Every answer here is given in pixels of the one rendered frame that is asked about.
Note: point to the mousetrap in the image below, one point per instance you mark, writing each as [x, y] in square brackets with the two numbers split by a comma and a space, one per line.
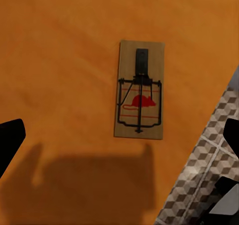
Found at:
[140, 95]

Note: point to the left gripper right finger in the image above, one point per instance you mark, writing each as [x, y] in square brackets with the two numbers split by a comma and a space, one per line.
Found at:
[231, 134]

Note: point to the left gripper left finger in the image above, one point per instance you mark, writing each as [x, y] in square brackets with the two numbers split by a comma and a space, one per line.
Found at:
[12, 134]

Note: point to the cabinet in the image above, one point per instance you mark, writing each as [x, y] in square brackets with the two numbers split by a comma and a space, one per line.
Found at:
[59, 68]

